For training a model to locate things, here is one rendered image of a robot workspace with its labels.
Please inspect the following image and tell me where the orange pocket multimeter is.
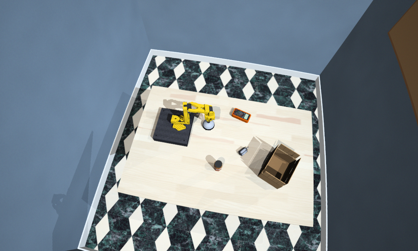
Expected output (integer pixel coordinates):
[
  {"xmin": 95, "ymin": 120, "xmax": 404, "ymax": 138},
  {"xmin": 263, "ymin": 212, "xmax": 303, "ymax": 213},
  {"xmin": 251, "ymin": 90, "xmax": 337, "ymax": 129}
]
[{"xmin": 232, "ymin": 108, "xmax": 251, "ymax": 123}]

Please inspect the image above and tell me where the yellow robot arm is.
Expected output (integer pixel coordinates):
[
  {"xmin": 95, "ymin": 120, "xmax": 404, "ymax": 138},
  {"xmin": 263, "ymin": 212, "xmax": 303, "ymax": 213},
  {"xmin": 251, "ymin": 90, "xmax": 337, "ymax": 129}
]
[{"xmin": 172, "ymin": 102, "xmax": 213, "ymax": 131}]

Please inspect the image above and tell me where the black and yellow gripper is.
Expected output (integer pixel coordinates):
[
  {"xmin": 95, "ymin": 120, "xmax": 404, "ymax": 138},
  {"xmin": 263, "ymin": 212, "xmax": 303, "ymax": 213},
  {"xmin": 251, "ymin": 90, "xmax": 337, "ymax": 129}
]
[{"xmin": 205, "ymin": 111, "xmax": 215, "ymax": 122}]

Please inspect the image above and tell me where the grey metal dome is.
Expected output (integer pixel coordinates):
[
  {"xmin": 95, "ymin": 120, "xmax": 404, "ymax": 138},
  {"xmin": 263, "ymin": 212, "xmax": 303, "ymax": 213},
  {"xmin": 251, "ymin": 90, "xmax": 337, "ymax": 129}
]
[{"xmin": 203, "ymin": 120, "xmax": 214, "ymax": 130}]

